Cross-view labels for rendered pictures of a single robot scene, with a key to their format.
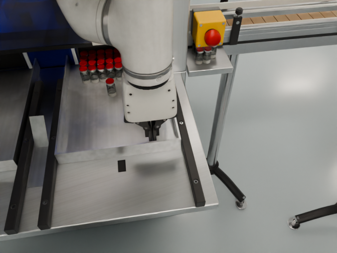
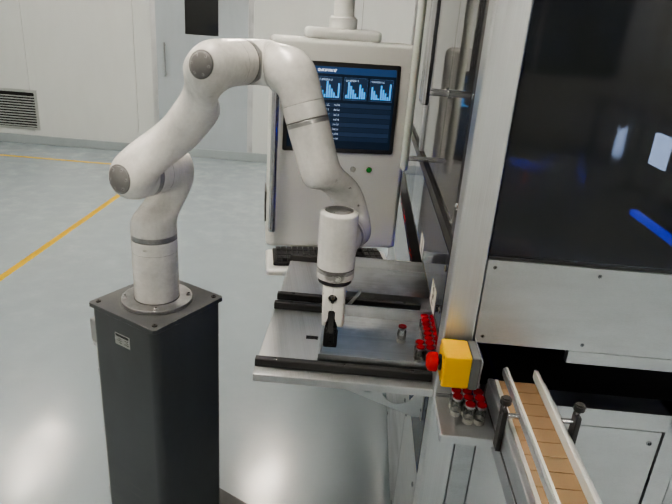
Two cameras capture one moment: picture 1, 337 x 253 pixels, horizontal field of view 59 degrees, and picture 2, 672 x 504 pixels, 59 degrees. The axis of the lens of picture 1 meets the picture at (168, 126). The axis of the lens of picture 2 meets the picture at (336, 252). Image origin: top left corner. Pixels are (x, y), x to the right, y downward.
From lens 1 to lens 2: 1.33 m
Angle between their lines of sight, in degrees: 80
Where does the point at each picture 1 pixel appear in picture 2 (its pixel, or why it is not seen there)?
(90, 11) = not seen: hidden behind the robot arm
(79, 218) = (275, 318)
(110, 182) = (298, 331)
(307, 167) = not seen: outside the picture
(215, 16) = (455, 351)
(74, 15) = not seen: hidden behind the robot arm
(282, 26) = (521, 487)
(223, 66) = (443, 426)
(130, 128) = (350, 345)
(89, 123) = (363, 327)
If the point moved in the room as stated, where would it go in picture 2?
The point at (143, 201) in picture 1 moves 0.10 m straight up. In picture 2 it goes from (274, 341) to (276, 305)
